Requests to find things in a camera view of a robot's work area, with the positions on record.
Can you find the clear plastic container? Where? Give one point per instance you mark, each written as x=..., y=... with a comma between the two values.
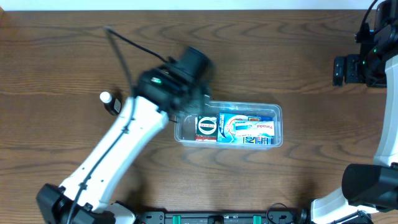
x=185, y=127

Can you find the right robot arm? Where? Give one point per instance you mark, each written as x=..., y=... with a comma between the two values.
x=368, y=188

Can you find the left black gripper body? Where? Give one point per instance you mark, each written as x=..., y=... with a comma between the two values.
x=191, y=101

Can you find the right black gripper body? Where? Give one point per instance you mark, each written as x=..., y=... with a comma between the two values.
x=343, y=70

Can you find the dark bottle white cap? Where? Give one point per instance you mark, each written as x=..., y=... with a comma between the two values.
x=111, y=103

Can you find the green Zam-Buk tin box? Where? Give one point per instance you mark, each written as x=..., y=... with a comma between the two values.
x=207, y=126

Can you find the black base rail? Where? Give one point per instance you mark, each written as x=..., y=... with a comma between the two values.
x=274, y=215

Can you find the red small box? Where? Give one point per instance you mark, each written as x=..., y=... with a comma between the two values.
x=205, y=138

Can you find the blue cooling patch box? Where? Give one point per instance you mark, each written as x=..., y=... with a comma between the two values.
x=226, y=129

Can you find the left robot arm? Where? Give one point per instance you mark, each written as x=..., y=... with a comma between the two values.
x=84, y=196

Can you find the white Panadol box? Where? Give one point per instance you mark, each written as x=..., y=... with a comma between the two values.
x=264, y=129

